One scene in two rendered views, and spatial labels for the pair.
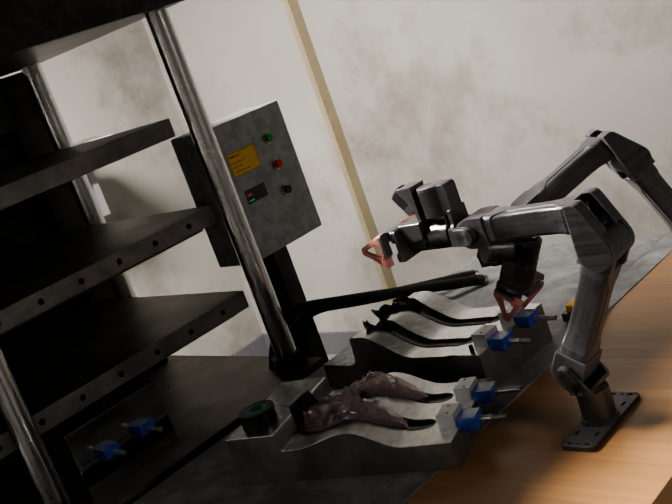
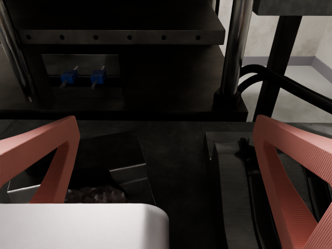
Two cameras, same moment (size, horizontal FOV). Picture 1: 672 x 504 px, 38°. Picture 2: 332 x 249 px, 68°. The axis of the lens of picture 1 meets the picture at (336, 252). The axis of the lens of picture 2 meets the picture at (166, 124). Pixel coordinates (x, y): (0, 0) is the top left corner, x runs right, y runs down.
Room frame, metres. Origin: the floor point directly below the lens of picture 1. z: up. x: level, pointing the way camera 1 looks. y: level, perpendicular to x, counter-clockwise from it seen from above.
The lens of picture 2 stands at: (1.88, -0.16, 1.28)
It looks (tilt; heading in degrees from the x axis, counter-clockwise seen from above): 37 degrees down; 44
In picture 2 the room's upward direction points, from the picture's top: straight up
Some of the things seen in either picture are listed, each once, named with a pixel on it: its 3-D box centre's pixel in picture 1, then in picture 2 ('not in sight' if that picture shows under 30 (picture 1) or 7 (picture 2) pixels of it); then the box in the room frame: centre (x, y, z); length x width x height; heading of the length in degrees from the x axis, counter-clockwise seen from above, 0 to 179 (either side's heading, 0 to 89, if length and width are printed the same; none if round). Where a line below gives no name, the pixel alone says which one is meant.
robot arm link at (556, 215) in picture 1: (539, 236); not in sight; (1.68, -0.35, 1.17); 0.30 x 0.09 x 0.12; 44
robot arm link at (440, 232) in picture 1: (444, 230); not in sight; (1.82, -0.21, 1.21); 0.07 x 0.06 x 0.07; 44
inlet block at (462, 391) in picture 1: (490, 392); not in sight; (1.84, -0.20, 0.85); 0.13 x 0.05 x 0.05; 60
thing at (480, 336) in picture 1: (504, 340); not in sight; (1.99, -0.28, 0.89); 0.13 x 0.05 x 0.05; 42
